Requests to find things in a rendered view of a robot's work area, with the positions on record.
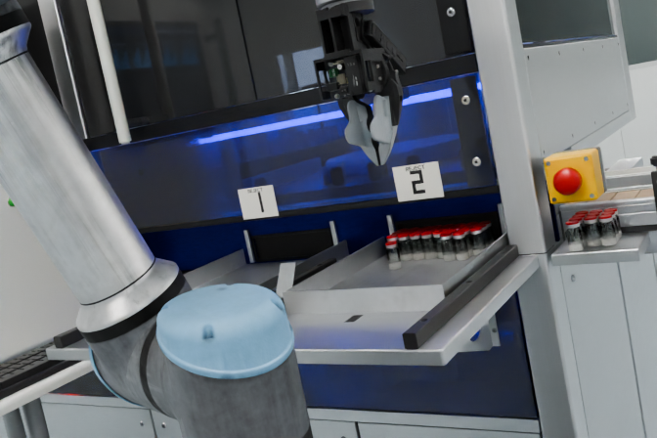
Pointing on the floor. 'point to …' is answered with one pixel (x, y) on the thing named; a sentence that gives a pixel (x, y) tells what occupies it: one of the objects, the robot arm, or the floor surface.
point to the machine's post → (522, 186)
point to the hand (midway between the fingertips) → (381, 154)
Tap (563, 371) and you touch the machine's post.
